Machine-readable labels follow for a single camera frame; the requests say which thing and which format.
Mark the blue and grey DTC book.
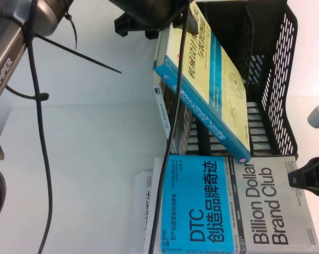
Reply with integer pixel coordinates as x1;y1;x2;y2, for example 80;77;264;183
160;155;319;254

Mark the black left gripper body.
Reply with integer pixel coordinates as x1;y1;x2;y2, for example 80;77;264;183
108;0;192;40

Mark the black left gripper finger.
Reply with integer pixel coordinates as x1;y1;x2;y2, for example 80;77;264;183
187;12;201;33

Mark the white book with black text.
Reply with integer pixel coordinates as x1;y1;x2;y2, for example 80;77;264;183
134;171;155;254

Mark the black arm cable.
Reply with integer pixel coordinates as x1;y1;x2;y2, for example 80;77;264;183
25;0;50;254

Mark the plain white book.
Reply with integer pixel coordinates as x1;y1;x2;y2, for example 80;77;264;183
143;157;166;254

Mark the yellow and blue mechanisms book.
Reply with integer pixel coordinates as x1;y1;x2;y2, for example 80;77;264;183
152;1;252;164

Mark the white book with gear cover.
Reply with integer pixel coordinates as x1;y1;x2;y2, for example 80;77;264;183
152;26;193;157

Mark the black plastic book stand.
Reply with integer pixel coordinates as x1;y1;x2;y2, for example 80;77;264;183
193;0;299;161

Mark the black zip tie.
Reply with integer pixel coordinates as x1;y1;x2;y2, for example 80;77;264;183
63;12;77;48
33;33;122;75
5;85;50;101

